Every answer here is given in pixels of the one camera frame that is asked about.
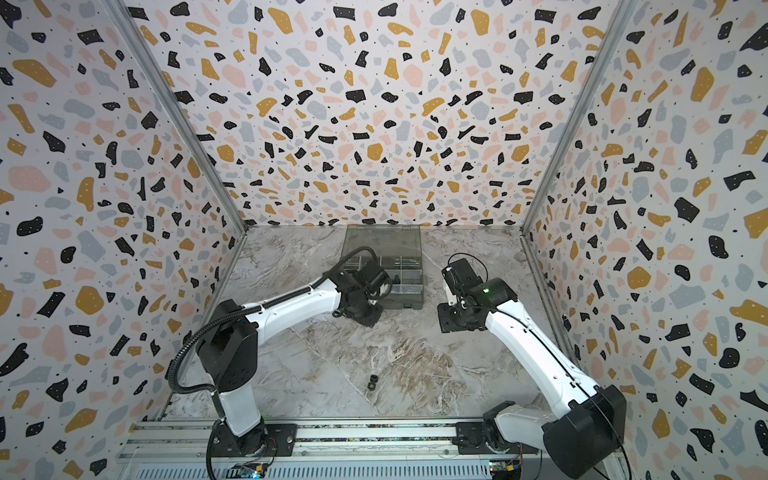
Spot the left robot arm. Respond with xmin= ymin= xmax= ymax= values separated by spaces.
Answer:
xmin=190 ymin=258 xmax=393 ymax=456

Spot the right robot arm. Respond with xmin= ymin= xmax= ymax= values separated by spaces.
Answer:
xmin=437 ymin=253 xmax=627 ymax=479

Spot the grey plastic organizer box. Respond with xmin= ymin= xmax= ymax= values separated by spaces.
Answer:
xmin=341 ymin=225 xmax=424 ymax=310

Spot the right circuit board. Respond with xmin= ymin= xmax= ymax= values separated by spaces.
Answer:
xmin=489 ymin=460 xmax=522 ymax=480

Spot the circuit board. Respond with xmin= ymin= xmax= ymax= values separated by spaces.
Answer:
xmin=489 ymin=460 xmax=522 ymax=480
xmin=226 ymin=463 xmax=268 ymax=479

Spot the left circuit board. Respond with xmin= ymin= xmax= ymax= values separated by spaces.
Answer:
xmin=226 ymin=463 xmax=268 ymax=479

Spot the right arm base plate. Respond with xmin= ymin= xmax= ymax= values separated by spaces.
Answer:
xmin=452 ymin=421 xmax=539 ymax=456

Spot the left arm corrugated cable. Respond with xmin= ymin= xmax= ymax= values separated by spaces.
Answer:
xmin=166 ymin=245 xmax=379 ymax=480

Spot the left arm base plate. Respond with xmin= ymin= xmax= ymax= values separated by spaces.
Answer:
xmin=209 ymin=422 xmax=298 ymax=458

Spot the aluminium mounting rail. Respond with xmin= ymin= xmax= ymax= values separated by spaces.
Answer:
xmin=117 ymin=418 xmax=545 ymax=464

